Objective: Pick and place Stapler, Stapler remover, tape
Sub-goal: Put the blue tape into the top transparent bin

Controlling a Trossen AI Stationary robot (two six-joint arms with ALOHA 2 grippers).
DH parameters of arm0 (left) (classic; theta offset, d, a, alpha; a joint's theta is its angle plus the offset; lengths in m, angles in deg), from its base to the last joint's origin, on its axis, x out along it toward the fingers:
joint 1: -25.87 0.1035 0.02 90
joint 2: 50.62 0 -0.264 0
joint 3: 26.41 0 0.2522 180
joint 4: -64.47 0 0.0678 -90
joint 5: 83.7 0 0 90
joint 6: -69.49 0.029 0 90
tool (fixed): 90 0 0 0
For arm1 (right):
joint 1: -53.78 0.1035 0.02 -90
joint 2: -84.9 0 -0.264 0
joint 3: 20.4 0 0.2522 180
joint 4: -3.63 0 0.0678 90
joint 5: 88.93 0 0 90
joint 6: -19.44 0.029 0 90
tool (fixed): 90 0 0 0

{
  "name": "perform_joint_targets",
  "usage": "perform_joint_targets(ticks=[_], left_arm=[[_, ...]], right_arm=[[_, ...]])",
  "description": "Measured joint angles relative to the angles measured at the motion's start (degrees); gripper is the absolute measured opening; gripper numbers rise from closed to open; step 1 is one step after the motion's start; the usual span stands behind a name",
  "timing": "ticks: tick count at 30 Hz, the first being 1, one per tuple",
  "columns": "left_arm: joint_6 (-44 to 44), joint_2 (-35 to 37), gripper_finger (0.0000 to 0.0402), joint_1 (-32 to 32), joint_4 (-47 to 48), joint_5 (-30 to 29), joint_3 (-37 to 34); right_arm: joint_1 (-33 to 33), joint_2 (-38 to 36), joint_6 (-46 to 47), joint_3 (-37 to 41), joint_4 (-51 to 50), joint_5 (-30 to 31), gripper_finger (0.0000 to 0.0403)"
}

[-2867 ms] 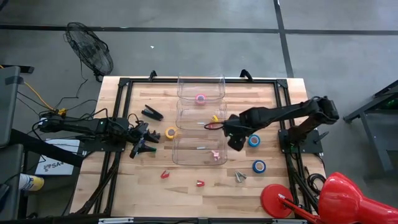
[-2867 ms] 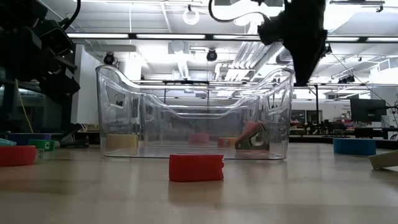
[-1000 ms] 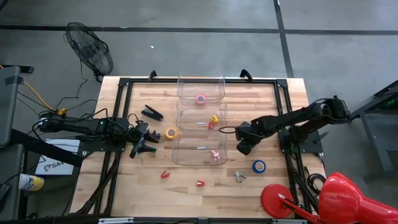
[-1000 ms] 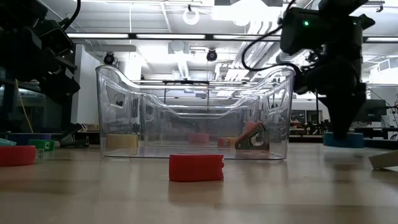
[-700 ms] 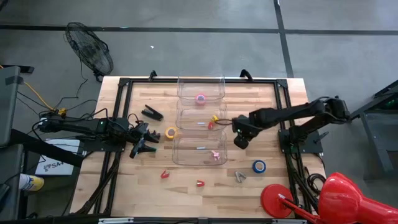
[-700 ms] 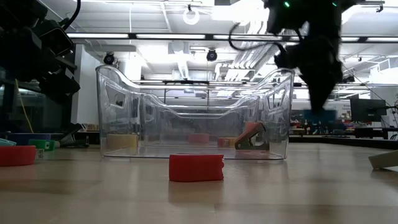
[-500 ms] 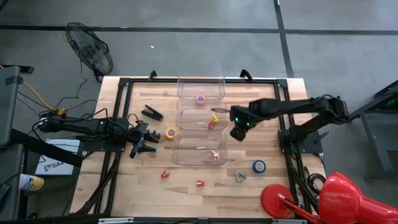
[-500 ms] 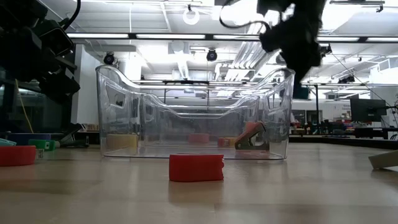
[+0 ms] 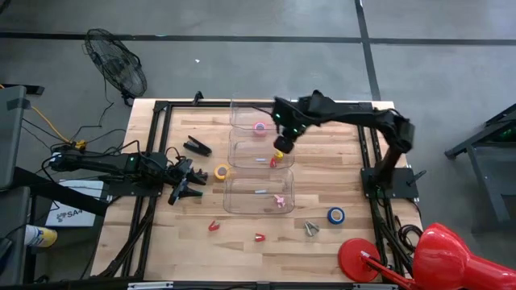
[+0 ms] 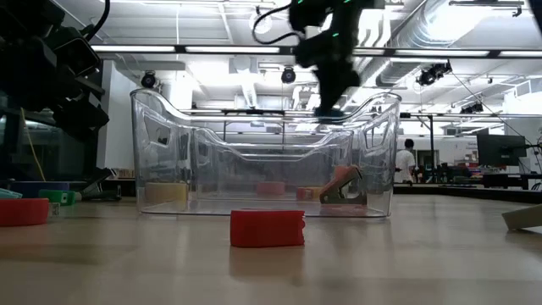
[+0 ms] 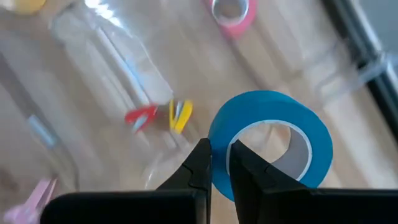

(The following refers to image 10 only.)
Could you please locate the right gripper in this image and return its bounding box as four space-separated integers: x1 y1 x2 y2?
294 28 363 119

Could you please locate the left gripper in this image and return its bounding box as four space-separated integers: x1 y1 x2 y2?
0 36 111 141

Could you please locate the yellow tape roll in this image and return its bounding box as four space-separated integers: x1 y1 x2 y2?
144 181 190 205

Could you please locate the black stapler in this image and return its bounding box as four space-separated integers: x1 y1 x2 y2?
79 167 123 202

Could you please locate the person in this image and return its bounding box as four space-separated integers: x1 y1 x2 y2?
395 138 417 184

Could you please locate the clear plastic bin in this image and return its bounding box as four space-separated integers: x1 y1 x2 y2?
235 150 335 196
192 126 355 200
130 87 402 219

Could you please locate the black stand pole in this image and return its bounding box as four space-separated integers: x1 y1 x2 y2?
400 112 437 170

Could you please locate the overhead rig light bar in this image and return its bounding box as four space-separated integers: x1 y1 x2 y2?
86 43 542 59

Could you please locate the dark long desk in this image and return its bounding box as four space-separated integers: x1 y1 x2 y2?
391 171 542 204

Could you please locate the dark computer monitor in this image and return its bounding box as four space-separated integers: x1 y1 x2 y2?
476 134 528 167

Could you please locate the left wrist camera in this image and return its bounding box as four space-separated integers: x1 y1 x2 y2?
53 25 103 78

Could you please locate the yellow cable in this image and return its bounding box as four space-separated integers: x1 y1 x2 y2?
19 108 47 182

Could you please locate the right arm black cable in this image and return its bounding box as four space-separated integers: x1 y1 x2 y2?
252 3 307 47

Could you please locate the white ring light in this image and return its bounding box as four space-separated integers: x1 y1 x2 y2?
248 8 273 36

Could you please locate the silver ventilation duct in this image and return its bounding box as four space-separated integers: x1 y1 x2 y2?
376 0 471 88

